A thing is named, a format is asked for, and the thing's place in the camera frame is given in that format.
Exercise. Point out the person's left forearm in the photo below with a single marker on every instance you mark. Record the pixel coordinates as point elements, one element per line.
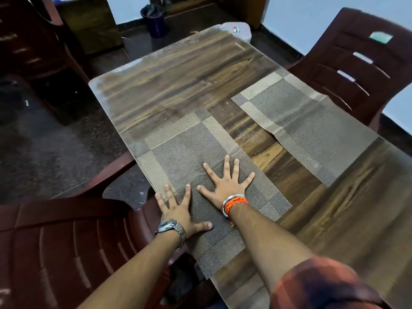
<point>135,276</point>

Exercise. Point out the person's left hand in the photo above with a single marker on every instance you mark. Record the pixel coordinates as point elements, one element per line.
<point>178,217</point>

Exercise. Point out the dark brown plastic chair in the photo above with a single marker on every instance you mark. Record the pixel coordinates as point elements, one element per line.
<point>32,45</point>

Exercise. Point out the olive storage box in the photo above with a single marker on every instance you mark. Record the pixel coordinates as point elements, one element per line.
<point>90,25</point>

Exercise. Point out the person's right forearm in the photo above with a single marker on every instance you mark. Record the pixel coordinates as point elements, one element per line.
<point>270,244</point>

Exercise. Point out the maroon plastic chair green label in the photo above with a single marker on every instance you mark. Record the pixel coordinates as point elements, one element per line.
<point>354,77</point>

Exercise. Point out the maroon plastic chair white marks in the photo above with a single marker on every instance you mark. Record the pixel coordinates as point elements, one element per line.
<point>64,247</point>

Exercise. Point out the silver bangle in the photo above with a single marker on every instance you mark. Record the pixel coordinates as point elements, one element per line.
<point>230,198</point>

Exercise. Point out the grey woven placemat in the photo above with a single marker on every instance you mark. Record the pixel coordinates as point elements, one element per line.
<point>183,148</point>
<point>305,125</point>

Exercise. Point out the dark blue trash bin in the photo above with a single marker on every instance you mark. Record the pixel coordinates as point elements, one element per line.
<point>154,22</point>

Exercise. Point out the person's right hand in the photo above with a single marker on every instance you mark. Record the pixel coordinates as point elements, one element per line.
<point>228,189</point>

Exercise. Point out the brown wooden door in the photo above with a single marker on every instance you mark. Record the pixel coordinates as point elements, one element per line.
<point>248,9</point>

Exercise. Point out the wooden shoe cabinet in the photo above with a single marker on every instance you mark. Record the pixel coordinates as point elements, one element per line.
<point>190,4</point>

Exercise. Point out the orange plaid shirt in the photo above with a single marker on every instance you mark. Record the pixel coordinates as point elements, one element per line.
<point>322,286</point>

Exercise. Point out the white plastic stool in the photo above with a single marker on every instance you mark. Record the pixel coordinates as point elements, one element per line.
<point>239,30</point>

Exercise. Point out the wooden table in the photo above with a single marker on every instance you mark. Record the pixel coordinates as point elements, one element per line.
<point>338,222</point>

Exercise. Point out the silver wristwatch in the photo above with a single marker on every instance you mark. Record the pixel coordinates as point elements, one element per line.
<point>169,225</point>

